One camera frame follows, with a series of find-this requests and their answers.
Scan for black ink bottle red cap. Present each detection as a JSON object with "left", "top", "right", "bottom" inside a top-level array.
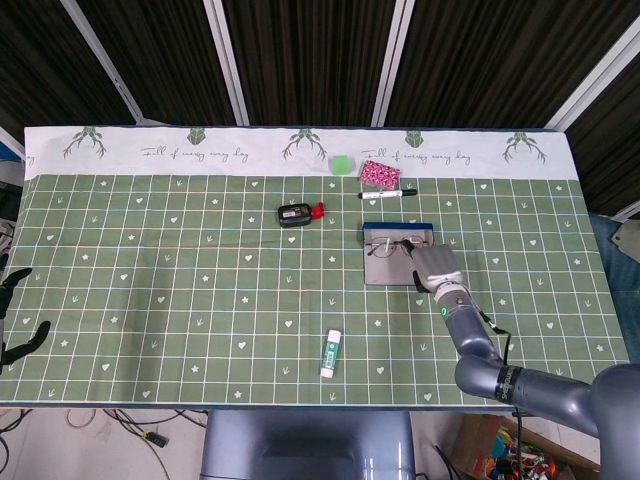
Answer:
[{"left": 276, "top": 201, "right": 327, "bottom": 230}]

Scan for cardboard box of colourful toys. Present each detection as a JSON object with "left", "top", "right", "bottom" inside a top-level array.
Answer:
[{"left": 452, "top": 413, "right": 601, "bottom": 480}]

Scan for blue denim cloth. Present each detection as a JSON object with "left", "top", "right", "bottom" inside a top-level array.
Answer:
[{"left": 592, "top": 213, "right": 640, "bottom": 329}]

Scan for blue glasses case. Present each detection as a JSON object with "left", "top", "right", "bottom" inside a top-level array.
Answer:
[{"left": 361, "top": 222, "right": 434, "bottom": 287}]

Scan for blue-grey robot torso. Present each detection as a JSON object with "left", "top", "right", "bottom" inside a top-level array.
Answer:
[{"left": 199, "top": 410, "right": 417, "bottom": 480}]

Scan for white partition post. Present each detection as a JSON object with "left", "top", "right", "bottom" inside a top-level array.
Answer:
[
  {"left": 370, "top": 0, "right": 424, "bottom": 126},
  {"left": 202, "top": 0, "right": 250, "bottom": 126},
  {"left": 59, "top": 0, "right": 151, "bottom": 126},
  {"left": 544, "top": 19, "right": 640, "bottom": 132}
]

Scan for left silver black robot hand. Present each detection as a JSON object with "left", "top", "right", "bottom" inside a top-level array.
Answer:
[{"left": 0, "top": 268, "right": 52, "bottom": 374}]

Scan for wire-frame eyeglasses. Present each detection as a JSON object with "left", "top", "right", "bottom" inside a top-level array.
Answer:
[{"left": 366, "top": 236, "right": 426, "bottom": 260}]

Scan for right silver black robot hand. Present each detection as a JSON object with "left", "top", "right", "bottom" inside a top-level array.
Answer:
[{"left": 399, "top": 238, "right": 464, "bottom": 296}]

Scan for black floor cable tangle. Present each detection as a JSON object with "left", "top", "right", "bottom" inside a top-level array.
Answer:
[{"left": 97, "top": 407, "right": 209, "bottom": 451}]

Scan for green grid tablecloth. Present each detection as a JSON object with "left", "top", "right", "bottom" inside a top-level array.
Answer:
[{"left": 0, "top": 124, "right": 637, "bottom": 409}]

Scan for blue white board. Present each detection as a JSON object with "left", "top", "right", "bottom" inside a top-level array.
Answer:
[{"left": 0, "top": 125, "right": 26, "bottom": 176}]

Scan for white marker pen black cap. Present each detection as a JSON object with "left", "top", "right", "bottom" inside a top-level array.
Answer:
[{"left": 357, "top": 188, "right": 419, "bottom": 201}]

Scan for grey flat plate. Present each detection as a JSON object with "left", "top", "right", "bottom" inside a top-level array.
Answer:
[{"left": 608, "top": 219, "right": 640, "bottom": 251}]

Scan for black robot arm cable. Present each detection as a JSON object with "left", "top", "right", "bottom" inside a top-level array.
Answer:
[{"left": 479, "top": 309, "right": 526, "bottom": 480}]

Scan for white green glue stick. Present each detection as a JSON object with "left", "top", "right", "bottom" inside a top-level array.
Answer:
[{"left": 318, "top": 328, "right": 344, "bottom": 379}]

